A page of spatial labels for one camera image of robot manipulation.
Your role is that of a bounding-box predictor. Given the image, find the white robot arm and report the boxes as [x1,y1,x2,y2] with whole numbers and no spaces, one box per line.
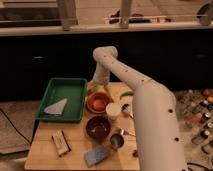
[93,46,188,171]

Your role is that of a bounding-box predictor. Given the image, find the yellow green bowl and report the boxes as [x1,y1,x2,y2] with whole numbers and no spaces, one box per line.
[87,80,98,95]

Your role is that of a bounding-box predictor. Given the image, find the red bowl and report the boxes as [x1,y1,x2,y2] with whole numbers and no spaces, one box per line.
[86,92,112,114]

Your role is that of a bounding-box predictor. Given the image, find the dark brown bowl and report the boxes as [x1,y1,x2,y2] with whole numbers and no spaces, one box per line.
[86,116,111,141]

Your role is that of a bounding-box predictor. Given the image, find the green cucumber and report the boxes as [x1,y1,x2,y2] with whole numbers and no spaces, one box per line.
[119,91,134,100]

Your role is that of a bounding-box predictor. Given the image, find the white cup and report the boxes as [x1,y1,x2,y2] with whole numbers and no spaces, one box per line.
[106,102,121,121]

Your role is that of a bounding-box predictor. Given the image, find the metal spoon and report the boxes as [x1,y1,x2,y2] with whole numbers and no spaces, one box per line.
[121,104,134,119]

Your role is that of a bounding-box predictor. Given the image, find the green plastic tray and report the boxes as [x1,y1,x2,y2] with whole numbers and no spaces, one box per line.
[36,78,87,123]

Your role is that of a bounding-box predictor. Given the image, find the metal measuring scoop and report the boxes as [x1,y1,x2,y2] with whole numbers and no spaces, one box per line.
[119,129,136,137]

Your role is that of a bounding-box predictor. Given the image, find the grey triangular cloth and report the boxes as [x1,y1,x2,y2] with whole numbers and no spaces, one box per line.
[44,98,68,115]

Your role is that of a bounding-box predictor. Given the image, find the small metal cup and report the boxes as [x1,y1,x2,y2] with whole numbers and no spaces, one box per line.
[110,134,124,150]

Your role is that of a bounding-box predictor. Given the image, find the blue sponge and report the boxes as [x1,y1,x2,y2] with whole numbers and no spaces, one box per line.
[84,146,108,167]

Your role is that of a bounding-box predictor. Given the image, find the dark red dried fruit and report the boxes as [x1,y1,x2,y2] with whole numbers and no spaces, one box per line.
[132,150,138,157]

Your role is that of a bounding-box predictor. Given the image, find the wooden block with black edge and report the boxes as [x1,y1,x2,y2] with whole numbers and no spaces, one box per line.
[52,130,71,157]

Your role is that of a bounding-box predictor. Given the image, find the black cable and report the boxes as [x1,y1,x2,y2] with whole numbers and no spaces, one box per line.
[0,108,32,145]

